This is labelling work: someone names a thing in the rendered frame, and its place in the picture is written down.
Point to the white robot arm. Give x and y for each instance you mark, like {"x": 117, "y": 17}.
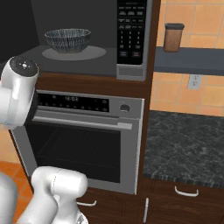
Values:
{"x": 18, "y": 93}

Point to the black and silver microwave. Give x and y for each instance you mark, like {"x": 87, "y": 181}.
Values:
{"x": 131, "y": 70}

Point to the black glass oven door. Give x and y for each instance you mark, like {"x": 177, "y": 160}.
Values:
{"x": 78, "y": 148}

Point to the grey microwave turntable plate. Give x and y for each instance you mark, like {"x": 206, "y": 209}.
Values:
{"x": 93, "y": 53}

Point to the grey patterned bowl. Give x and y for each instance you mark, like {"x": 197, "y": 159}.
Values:
{"x": 67, "y": 39}

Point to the brown wooden cupboard door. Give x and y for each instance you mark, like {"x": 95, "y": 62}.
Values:
{"x": 154, "y": 213}

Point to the dark microwave door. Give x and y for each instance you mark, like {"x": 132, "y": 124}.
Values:
{"x": 14, "y": 23}

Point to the round silver oven knob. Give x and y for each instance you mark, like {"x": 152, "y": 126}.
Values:
{"x": 124, "y": 108}

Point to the silver built-in oven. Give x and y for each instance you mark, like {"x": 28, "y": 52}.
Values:
{"x": 128, "y": 122}

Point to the tall brown wooden cabinet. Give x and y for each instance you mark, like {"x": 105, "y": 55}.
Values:
{"x": 147, "y": 122}

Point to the brown wooden drawer front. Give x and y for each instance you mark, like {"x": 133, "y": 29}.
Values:
{"x": 210, "y": 204}
{"x": 116, "y": 207}

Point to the brown jar with black lid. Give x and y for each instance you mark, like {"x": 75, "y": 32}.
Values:
{"x": 173, "y": 39}

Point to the white wall outlet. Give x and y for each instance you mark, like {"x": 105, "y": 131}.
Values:
{"x": 194, "y": 82}

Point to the dark grey wall shelf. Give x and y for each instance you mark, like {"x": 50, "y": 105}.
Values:
{"x": 189, "y": 61}

